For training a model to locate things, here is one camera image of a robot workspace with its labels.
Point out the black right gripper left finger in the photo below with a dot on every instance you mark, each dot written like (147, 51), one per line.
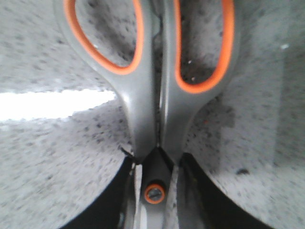
(115, 207)

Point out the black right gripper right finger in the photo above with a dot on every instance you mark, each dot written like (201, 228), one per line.
(204, 206)

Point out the grey orange scissors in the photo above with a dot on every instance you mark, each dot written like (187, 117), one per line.
(158, 104)

